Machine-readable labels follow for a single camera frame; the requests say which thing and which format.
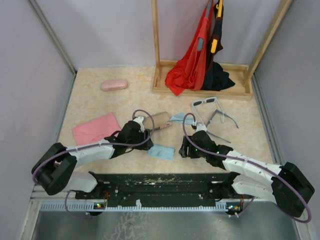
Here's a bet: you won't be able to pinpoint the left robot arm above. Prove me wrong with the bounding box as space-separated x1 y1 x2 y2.
31 117 154 199

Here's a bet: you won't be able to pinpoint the crumpled light blue cloth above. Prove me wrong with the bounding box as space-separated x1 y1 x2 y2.
169 112 197 126

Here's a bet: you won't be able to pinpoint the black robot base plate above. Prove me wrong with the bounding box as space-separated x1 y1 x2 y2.
75 173 251 208

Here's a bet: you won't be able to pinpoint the grey blue frame glasses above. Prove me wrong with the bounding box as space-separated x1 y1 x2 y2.
203 109 240 144

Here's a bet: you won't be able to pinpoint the flag print glasses case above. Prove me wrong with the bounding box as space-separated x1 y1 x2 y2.
143 111 172 131

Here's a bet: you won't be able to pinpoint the pink folded cloth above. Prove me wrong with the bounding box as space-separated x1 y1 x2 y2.
72 112 121 145

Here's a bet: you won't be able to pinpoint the purple cable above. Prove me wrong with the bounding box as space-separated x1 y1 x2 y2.
32 109 156 219
181 112 313 224

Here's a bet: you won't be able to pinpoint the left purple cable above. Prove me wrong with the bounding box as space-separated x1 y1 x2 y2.
32 109 156 219

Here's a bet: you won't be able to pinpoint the white cable duct strip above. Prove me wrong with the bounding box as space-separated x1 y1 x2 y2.
41 201 242 213

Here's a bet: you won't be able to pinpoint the light blue lens cloth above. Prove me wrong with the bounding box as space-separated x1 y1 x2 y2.
147 144 175 161

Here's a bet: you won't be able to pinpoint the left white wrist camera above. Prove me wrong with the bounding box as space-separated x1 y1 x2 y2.
133 116 145 133

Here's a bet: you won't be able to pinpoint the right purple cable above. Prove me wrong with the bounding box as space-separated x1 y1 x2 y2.
181 112 313 224

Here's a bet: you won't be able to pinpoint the pink glasses case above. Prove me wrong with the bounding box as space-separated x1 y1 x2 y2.
100 79 129 92

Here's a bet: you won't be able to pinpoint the red hanging garment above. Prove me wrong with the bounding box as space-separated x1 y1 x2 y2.
165 0 214 96

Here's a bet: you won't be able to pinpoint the yellow clothes hanger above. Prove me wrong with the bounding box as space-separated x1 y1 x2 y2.
210 0 224 54

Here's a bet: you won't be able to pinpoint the dark hanging garment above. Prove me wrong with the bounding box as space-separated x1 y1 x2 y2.
201 0 236 92

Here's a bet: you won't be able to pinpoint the white frame sunglasses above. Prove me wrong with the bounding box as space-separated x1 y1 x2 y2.
191 96 225 124

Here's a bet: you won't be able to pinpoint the wooden clothes rack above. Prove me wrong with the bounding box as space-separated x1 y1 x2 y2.
152 0 292 100

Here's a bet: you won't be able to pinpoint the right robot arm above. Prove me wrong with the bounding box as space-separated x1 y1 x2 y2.
179 130 315 218

